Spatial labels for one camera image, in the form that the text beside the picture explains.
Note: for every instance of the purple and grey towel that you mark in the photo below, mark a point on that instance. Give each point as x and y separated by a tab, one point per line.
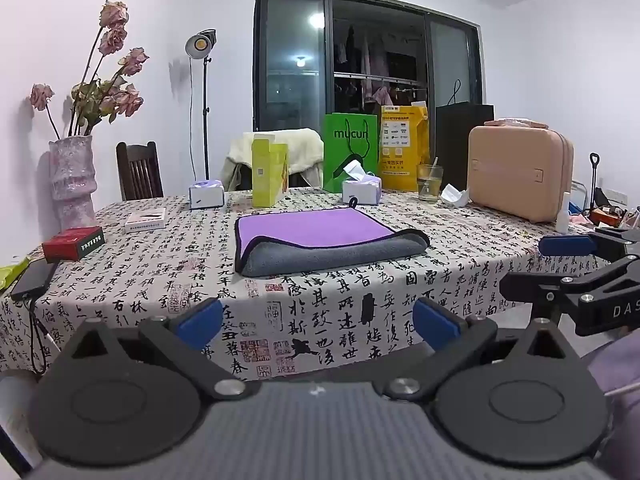
310	230

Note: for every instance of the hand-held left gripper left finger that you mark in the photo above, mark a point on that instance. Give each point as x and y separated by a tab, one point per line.
200	322

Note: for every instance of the dark wooden chair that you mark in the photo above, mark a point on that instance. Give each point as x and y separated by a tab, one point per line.
137	170

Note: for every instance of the yellow-green paper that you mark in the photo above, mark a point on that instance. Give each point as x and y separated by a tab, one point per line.
11	275

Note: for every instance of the small white flat box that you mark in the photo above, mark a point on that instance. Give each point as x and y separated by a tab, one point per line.
145	220

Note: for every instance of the green paper bag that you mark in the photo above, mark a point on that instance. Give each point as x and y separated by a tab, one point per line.
350	150

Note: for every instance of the hanging clothes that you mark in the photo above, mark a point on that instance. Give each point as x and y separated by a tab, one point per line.
375	65

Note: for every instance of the black phone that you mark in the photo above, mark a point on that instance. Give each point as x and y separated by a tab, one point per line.
35	280

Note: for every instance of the black framed glass door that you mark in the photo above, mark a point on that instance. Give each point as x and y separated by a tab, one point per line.
295	60

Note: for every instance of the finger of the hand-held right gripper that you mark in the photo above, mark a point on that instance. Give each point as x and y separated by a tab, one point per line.
545	287
567	245

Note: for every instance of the black paper bag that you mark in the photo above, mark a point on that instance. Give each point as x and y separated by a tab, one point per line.
460	140

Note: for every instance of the yellow-green carton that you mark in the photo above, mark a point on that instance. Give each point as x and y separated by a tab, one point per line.
267	170

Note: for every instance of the white and purple tissue box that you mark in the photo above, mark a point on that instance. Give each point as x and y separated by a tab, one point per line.
205	196
362	191

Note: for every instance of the black floor lamp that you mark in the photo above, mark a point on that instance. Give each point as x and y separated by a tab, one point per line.
199	42

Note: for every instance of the yellow paper bag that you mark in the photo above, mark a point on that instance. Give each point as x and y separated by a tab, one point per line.
400	150

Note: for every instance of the calligraphy print tablecloth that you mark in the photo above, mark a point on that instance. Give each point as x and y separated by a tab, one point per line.
150	270

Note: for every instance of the red box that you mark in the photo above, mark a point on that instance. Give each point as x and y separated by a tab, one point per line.
72	245

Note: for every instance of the glass cup with straw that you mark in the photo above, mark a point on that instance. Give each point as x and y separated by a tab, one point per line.
429	185

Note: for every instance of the pink speckled vase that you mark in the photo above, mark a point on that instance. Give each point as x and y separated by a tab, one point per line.
72	185

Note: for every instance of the pink hard suitcase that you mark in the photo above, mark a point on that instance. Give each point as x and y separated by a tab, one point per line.
515	175

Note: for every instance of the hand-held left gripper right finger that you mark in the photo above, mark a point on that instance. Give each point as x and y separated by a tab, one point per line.
436	325

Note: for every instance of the cream fleece blanket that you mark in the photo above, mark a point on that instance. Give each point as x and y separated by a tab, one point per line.
300	150

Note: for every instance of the crumpled white paper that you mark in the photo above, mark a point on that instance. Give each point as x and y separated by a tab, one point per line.
454	196

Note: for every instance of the small white bottle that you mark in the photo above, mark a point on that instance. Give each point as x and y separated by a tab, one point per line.
563	217

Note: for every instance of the dried pink roses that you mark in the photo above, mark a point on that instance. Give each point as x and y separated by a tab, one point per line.
132	102

